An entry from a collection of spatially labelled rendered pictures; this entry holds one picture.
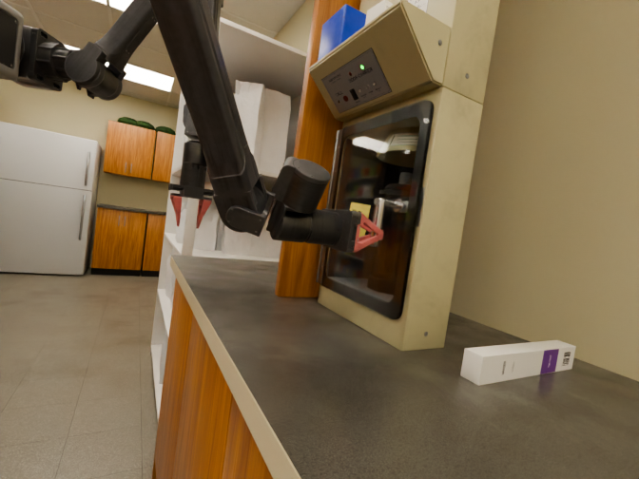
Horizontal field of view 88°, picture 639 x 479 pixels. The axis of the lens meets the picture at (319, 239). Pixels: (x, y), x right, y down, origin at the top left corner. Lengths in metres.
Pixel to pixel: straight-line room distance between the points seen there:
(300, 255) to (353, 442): 0.60
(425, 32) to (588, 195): 0.52
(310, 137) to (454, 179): 0.40
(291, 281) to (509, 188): 0.64
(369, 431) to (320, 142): 0.71
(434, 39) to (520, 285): 0.63
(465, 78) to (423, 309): 0.42
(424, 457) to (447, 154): 0.47
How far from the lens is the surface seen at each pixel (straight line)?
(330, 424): 0.40
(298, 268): 0.90
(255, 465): 0.53
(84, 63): 1.03
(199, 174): 0.87
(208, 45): 0.46
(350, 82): 0.79
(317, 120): 0.93
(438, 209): 0.64
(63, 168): 5.38
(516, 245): 1.01
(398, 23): 0.65
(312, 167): 0.49
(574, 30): 1.12
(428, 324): 0.67
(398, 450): 0.39
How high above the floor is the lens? 1.15
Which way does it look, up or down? 3 degrees down
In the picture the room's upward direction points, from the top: 8 degrees clockwise
